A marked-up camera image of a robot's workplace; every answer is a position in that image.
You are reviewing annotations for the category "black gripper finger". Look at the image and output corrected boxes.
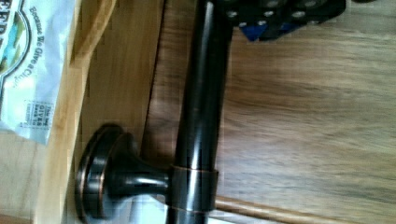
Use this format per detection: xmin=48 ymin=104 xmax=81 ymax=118
xmin=215 ymin=0 xmax=347 ymax=42

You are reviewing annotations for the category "wooden drawer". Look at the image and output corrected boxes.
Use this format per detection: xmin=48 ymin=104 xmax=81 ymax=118
xmin=1 ymin=0 xmax=165 ymax=224

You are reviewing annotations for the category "wooden cutting board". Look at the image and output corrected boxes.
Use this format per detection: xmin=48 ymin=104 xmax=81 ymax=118
xmin=141 ymin=0 xmax=396 ymax=224

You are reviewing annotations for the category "Deep River chips bag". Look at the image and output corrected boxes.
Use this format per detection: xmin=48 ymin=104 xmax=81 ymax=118
xmin=0 ymin=0 xmax=77 ymax=145

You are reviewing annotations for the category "dark metal drawer handle bar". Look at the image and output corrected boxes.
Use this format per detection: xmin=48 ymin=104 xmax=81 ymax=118
xmin=75 ymin=0 xmax=233 ymax=224

